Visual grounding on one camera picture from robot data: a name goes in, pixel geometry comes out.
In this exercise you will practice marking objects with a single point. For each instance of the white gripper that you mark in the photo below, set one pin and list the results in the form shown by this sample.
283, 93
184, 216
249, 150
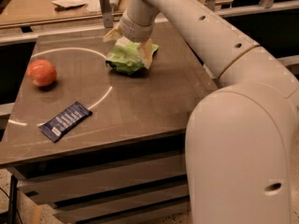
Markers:
133, 31

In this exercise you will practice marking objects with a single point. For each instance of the green rice chip bag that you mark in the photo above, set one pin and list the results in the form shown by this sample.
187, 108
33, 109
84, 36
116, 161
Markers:
124, 58

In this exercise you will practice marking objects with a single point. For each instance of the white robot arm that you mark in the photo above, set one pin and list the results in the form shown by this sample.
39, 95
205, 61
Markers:
238, 138

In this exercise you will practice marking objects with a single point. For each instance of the red apple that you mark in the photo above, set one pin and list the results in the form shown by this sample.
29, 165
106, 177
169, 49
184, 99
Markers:
41, 73

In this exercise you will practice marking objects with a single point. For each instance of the white paper sheets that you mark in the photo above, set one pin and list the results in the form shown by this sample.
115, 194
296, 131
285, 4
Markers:
76, 0

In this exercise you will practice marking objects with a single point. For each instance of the wooden background desk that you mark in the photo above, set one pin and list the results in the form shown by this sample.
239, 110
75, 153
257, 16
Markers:
19, 13

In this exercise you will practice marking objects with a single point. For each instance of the grey drawer cabinet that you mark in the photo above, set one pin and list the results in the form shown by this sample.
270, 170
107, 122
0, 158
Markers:
124, 164

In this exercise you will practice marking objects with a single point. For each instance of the blue snack bar wrapper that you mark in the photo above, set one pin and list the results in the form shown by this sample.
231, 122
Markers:
65, 121

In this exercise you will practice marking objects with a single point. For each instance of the black stand leg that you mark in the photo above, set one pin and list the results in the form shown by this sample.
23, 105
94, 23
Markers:
12, 206

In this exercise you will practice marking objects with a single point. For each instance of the metal bracket post left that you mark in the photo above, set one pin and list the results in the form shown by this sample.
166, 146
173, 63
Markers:
106, 13

